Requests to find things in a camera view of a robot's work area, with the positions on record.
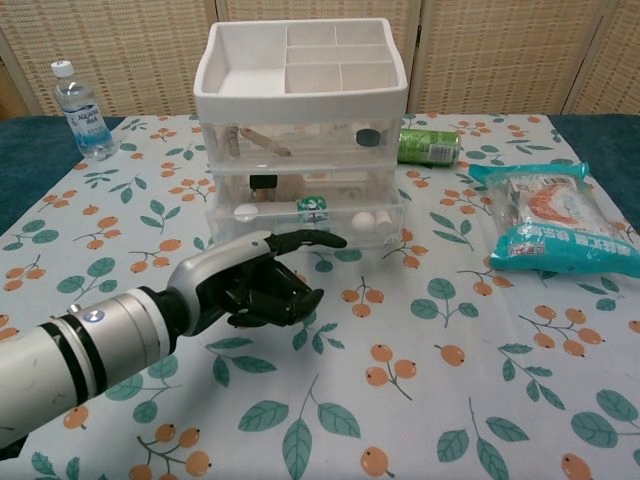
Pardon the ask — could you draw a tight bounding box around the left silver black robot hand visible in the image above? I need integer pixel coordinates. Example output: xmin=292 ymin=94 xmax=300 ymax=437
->
xmin=167 ymin=229 xmax=349 ymax=339

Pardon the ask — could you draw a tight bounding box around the clear plastic drawer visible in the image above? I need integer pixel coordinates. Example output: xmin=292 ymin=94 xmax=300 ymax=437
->
xmin=212 ymin=167 xmax=396 ymax=204
xmin=204 ymin=188 xmax=410 ymax=251
xmin=202 ymin=117 xmax=401 ymax=169

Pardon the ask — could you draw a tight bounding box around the small green white item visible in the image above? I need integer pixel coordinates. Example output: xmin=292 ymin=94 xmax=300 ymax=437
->
xmin=297 ymin=195 xmax=327 ymax=221

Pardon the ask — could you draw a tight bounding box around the white drawer organizer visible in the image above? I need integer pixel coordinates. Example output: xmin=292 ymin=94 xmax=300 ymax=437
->
xmin=193 ymin=18 xmax=410 ymax=251

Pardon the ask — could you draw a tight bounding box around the black binder clip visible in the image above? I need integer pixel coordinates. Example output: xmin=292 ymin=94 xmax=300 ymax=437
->
xmin=249 ymin=173 xmax=278 ymax=201

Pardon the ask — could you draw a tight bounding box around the beige lump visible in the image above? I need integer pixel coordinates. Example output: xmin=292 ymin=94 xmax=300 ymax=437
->
xmin=277 ymin=174 xmax=307 ymax=199

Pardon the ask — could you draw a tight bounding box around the wooden stick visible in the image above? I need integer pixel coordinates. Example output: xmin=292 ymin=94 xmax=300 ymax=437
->
xmin=239 ymin=127 xmax=294 ymax=157

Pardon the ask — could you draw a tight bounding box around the clear water bottle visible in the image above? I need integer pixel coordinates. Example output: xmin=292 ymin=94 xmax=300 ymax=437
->
xmin=52 ymin=59 xmax=119 ymax=160

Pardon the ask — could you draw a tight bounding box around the floral tablecloth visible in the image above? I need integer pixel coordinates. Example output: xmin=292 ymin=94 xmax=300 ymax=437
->
xmin=0 ymin=112 xmax=640 ymax=480

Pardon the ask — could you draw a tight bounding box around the green drink can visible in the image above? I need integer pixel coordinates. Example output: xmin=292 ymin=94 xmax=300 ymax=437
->
xmin=397 ymin=127 xmax=462 ymax=166

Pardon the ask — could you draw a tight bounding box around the teal snack bag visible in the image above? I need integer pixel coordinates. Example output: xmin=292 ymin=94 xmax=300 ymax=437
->
xmin=468 ymin=160 xmax=640 ymax=279

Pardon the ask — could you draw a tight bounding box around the woven folding screen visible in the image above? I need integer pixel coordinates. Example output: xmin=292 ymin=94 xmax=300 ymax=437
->
xmin=0 ymin=0 xmax=640 ymax=121

